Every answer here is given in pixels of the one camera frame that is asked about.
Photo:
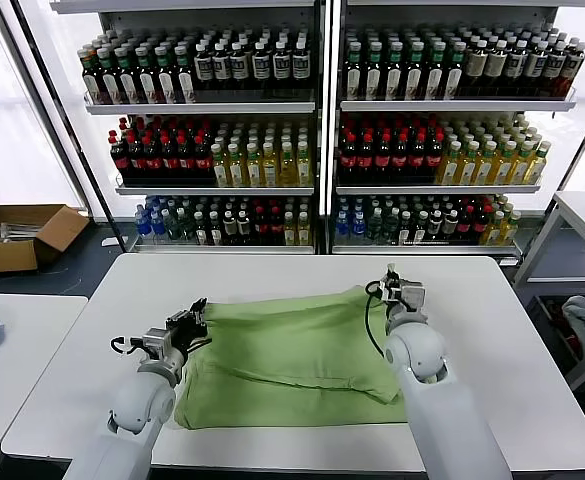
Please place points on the small white flat object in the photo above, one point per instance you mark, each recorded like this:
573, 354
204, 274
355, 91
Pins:
112, 243

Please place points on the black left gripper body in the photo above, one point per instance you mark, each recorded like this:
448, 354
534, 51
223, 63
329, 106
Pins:
187, 337

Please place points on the red cloth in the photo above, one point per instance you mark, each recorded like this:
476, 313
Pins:
573, 344

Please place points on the black diagonal window bar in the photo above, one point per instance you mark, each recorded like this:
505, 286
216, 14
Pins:
71, 130

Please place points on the blue water bottle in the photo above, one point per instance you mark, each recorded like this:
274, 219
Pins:
357, 226
158, 226
143, 225
342, 226

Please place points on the brown cardboard box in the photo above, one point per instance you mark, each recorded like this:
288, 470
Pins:
2, 256

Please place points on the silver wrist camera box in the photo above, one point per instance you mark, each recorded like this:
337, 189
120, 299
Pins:
409, 295
157, 345

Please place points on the dark bottle white blue label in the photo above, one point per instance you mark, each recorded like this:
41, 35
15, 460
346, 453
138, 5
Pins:
534, 67
221, 67
299, 66
239, 66
203, 67
260, 66
552, 69
514, 67
280, 66

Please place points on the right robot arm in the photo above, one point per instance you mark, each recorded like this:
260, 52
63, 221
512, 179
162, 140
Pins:
452, 410

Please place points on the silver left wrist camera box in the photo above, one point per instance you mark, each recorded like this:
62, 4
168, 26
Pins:
157, 345

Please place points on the grey metal frame table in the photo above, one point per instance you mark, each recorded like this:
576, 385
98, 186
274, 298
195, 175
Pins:
537, 240

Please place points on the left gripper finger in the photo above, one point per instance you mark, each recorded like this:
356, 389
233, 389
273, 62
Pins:
202, 324
184, 316

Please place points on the green polo shirt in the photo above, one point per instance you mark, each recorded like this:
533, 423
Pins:
282, 345

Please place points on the small cola bottle red cap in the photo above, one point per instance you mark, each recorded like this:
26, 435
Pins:
260, 227
462, 227
478, 227
275, 227

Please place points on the reddish tea bottle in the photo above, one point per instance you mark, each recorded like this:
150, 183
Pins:
569, 70

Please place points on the dark bottle green cap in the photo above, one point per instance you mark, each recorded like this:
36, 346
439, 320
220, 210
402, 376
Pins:
147, 80
110, 80
372, 75
434, 75
128, 80
353, 75
414, 75
185, 80
454, 75
393, 75
166, 80
92, 80

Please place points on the dark bottle beige label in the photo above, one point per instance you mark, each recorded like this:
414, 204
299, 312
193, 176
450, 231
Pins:
474, 67
494, 67

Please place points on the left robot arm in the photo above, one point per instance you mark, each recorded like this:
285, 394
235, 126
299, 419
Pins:
142, 400

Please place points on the small yellow juice bottle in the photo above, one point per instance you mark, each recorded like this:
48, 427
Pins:
494, 234
303, 232
288, 232
508, 232

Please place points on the white metal shelf rack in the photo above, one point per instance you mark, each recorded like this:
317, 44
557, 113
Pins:
447, 106
197, 109

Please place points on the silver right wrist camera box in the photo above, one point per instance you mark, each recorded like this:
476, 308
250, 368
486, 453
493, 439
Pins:
409, 295

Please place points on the grey metal parts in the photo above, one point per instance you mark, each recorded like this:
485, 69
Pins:
17, 231

